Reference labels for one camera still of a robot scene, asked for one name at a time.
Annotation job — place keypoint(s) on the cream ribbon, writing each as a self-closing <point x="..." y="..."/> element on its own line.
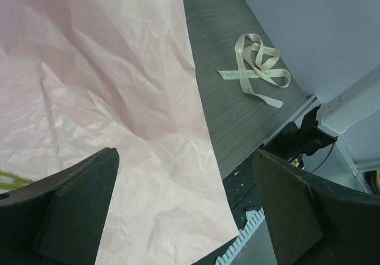
<point x="255" y="60"/>

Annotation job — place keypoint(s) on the pink flower bouquet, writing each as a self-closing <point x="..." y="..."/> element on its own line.
<point x="12" y="182"/>

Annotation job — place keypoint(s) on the pink wrapping paper sheet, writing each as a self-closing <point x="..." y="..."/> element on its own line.
<point x="81" y="75"/>

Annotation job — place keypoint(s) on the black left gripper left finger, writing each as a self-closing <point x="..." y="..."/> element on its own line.
<point x="59" y="219"/>

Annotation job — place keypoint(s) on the white slotted cable duct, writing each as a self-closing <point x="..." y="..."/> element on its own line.
<point x="254" y="220"/>

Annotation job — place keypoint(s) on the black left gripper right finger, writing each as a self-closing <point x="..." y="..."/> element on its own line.
<point x="312" y="220"/>

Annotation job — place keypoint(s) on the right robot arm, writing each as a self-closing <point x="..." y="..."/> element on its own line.
<point x="323" y="124"/>

